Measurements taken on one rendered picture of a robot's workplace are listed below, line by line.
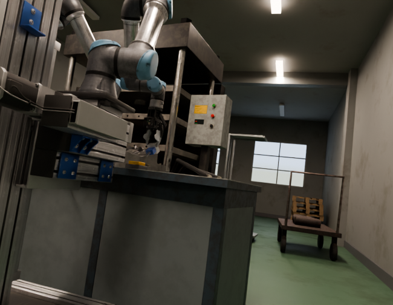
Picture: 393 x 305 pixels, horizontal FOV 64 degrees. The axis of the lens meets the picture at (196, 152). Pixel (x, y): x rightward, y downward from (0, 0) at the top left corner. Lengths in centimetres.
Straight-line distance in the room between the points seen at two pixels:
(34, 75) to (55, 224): 95
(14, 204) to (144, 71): 65
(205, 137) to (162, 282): 124
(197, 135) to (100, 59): 134
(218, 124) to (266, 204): 836
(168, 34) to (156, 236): 168
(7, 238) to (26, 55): 61
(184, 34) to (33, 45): 155
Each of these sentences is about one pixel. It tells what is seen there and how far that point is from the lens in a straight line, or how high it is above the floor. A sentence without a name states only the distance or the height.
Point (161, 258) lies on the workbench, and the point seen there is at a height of 41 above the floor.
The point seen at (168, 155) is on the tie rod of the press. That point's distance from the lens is 239.
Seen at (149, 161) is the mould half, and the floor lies 87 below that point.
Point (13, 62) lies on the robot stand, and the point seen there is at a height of 107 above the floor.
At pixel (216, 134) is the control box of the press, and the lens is 240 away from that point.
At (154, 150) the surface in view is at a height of 91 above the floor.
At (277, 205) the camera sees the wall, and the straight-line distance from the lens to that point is 1062.
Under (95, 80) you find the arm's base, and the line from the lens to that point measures 126.
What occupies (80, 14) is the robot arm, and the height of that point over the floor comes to 151.
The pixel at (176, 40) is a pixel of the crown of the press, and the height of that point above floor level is 186.
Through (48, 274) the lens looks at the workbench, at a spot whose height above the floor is 18.
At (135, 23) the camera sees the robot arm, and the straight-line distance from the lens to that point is 165.
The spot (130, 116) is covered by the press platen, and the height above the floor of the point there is 126.
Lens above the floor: 76
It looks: 6 degrees up
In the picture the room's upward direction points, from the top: 7 degrees clockwise
